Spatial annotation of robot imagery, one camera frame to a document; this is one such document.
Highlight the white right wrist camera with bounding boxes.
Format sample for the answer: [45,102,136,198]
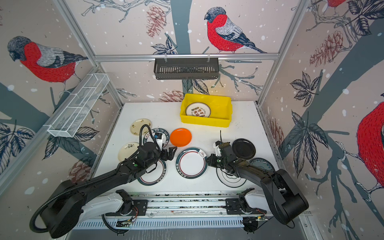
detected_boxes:
[213,142,221,157]

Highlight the white plate black flower outline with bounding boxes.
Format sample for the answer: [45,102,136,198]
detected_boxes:
[216,168,247,188]

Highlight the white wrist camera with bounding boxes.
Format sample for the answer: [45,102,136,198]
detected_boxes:
[154,132,163,149]
[213,142,221,157]

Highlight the black hanging basket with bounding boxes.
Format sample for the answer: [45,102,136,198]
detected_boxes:
[154,58,219,80]

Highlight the white plate red characters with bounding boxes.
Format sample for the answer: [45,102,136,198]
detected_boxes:
[185,102,211,118]

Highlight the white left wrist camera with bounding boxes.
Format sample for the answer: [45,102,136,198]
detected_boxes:
[154,132,163,149]

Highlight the teal rim Hao Shi plate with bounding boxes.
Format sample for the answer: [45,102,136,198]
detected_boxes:
[143,128,170,148]

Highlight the white wire mesh basket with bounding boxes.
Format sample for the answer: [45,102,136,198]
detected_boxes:
[48,73,110,138]

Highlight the orange plate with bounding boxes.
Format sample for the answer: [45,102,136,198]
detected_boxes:
[170,128,192,147]

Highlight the black corrugated cable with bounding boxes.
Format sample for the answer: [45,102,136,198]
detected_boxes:
[138,124,161,151]

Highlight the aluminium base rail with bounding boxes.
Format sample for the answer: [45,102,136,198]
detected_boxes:
[74,191,304,220]

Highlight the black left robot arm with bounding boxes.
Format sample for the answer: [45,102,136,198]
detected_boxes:
[29,142,177,239]

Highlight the cream plate with characters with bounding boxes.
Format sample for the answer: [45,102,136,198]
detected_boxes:
[130,119,152,136]

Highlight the yellow plastic bin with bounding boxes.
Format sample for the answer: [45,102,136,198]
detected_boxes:
[180,94,233,128]

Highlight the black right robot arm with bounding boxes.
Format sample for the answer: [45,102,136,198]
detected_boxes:
[207,141,309,225]

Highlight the teal patterned plate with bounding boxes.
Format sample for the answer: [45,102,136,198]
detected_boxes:
[249,158,275,171]

